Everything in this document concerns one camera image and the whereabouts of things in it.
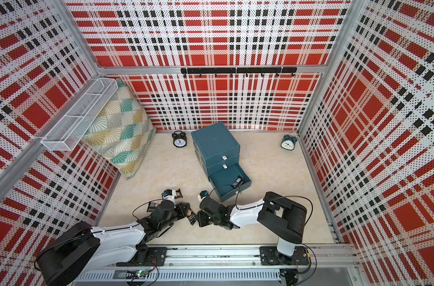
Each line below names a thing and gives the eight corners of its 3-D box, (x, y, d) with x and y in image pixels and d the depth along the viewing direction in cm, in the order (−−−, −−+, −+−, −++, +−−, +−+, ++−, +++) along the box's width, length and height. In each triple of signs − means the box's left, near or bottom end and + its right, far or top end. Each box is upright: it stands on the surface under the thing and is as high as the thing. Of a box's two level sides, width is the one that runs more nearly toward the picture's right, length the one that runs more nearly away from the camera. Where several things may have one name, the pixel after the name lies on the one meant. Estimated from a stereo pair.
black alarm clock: (174, 147, 115) (171, 137, 107) (176, 140, 118) (173, 130, 111) (186, 147, 115) (183, 136, 107) (187, 140, 118) (184, 130, 111)
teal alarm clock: (279, 148, 115) (282, 139, 108) (281, 142, 118) (285, 133, 111) (291, 153, 113) (295, 143, 106) (293, 147, 116) (298, 137, 109)
